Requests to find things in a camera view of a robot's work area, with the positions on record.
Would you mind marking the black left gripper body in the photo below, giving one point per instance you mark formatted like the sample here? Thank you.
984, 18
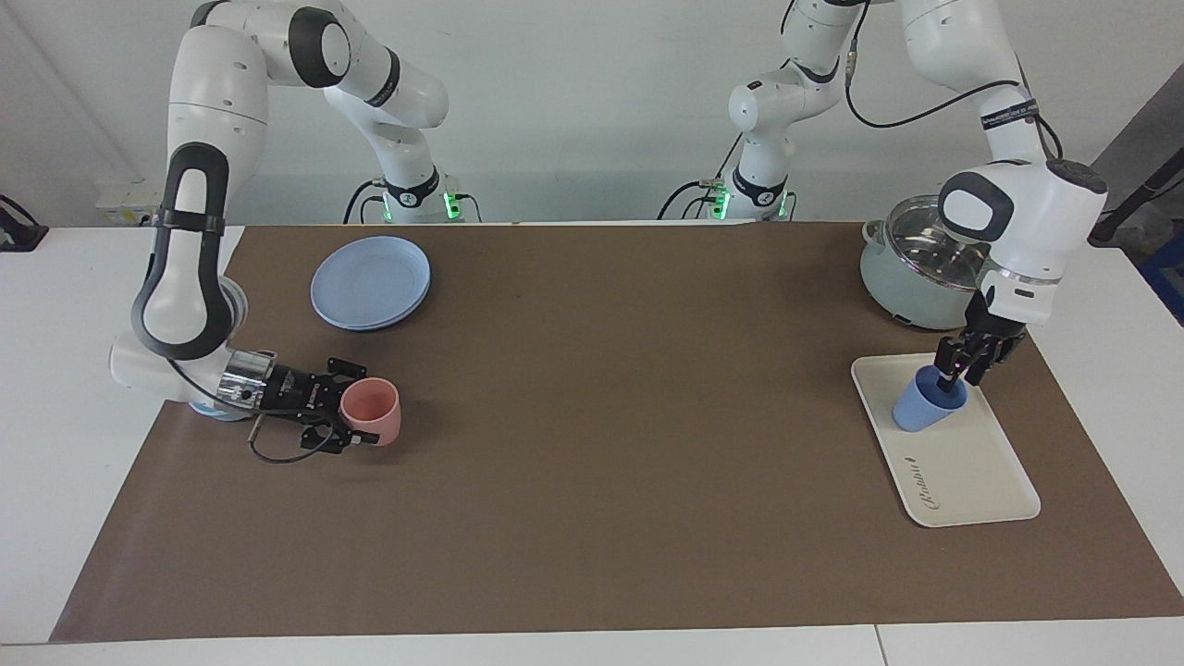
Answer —
994, 328

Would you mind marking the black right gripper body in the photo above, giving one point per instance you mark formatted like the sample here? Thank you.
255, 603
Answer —
301, 398

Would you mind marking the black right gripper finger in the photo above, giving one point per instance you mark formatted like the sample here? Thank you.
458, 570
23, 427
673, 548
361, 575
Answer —
333, 439
347, 370

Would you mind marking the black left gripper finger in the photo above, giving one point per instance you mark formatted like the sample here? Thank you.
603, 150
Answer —
950, 356
982, 365

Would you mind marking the pink plastic cup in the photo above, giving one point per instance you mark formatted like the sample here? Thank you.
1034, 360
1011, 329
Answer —
375, 412

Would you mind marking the blue plastic cup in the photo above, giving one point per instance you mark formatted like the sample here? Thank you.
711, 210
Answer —
925, 407

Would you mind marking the cream rectangular tray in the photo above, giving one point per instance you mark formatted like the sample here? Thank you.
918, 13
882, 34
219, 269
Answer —
962, 472

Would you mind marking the pale green cooking pot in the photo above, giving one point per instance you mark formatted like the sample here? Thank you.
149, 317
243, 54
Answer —
902, 296

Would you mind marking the light blue bowl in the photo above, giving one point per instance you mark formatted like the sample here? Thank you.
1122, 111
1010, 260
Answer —
217, 413

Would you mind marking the blue plastic plate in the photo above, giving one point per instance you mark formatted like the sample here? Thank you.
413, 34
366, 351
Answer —
370, 282

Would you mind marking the glass pot lid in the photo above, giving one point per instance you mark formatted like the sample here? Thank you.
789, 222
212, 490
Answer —
911, 242

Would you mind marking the black stand foot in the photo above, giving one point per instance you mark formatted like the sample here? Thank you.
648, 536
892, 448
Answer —
1124, 208

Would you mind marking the blue crate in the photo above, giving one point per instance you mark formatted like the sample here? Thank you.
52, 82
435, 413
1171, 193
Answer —
1167, 277

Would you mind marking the white power strip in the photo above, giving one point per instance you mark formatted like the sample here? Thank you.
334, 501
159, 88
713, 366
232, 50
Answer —
129, 203

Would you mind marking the brown table mat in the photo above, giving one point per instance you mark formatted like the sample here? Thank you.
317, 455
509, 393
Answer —
601, 481

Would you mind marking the black table clamp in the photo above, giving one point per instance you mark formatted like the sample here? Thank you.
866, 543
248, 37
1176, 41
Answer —
18, 236

